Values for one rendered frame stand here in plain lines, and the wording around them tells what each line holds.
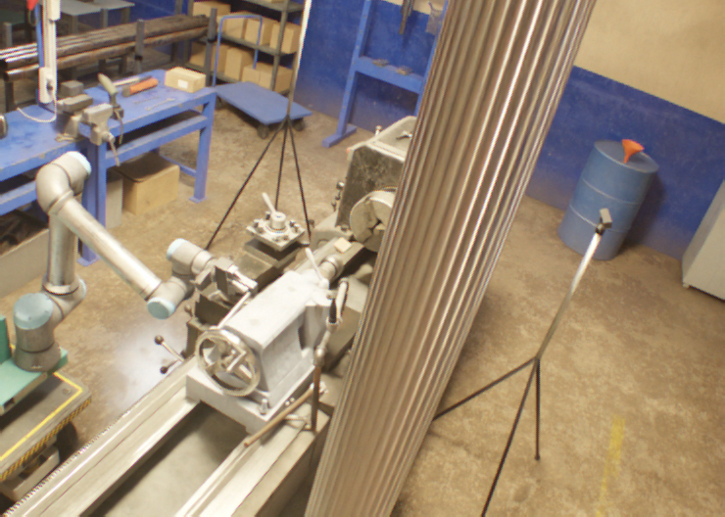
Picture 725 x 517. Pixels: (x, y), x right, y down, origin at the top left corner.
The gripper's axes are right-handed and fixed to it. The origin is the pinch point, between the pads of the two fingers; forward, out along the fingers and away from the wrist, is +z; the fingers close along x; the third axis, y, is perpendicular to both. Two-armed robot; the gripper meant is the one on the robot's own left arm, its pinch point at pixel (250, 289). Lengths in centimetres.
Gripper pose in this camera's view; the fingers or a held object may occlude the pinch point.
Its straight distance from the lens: 211.3
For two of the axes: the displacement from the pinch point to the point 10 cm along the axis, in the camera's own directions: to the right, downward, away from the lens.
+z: 8.8, 4.0, -2.7
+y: 4.7, -6.0, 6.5
